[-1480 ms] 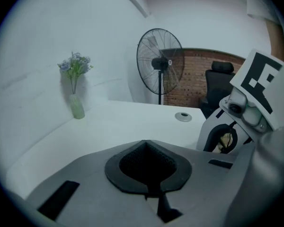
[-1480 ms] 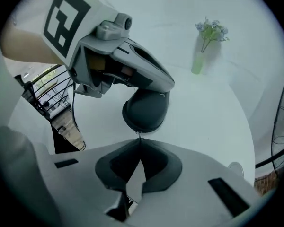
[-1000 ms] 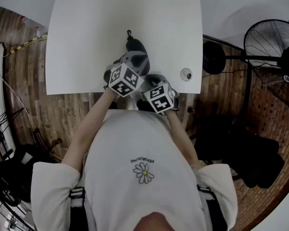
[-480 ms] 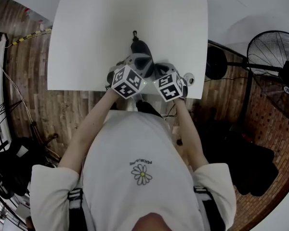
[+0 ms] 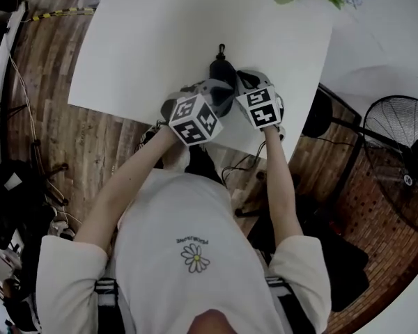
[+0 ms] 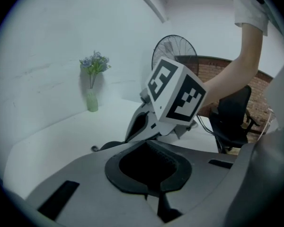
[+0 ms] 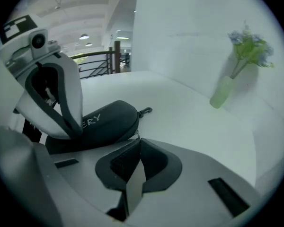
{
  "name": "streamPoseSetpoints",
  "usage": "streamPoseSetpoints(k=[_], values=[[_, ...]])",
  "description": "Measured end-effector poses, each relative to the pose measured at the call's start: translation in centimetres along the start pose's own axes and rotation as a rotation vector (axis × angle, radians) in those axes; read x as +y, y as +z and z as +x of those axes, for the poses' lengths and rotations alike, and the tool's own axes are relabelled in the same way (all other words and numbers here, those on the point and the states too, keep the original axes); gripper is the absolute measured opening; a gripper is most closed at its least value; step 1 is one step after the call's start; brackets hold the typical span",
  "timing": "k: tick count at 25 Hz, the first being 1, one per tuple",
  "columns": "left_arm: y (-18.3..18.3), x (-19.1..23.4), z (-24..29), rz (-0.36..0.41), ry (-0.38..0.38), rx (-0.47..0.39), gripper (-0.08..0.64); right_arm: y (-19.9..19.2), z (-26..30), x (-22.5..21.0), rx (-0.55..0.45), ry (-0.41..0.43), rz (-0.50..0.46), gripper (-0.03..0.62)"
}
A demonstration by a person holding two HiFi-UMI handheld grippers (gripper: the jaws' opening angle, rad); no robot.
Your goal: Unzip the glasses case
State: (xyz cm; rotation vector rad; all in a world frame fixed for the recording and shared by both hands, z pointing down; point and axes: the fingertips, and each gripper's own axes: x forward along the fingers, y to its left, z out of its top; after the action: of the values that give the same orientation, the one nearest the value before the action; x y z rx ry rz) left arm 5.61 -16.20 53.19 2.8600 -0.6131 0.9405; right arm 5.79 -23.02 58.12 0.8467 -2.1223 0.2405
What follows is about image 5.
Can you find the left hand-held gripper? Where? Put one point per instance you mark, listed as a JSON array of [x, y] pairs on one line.
[[191, 117]]

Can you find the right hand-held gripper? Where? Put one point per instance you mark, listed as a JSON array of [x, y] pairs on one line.
[[261, 106]]

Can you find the black glasses case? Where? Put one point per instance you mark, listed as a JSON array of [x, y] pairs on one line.
[[223, 70]]

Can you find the person's right forearm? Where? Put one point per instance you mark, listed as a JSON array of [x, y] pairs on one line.
[[282, 186]]

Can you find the person's left forearm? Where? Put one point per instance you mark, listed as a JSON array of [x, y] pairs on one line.
[[125, 186]]

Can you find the person's left black trouser leg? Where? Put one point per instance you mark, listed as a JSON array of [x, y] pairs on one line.
[[203, 162]]

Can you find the white flower print t-shirt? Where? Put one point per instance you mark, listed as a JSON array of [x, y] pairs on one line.
[[181, 228]]

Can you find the yellow black striped tape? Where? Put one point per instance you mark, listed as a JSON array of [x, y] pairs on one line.
[[66, 12]]

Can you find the black standing fan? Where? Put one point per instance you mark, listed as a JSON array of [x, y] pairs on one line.
[[409, 179]]

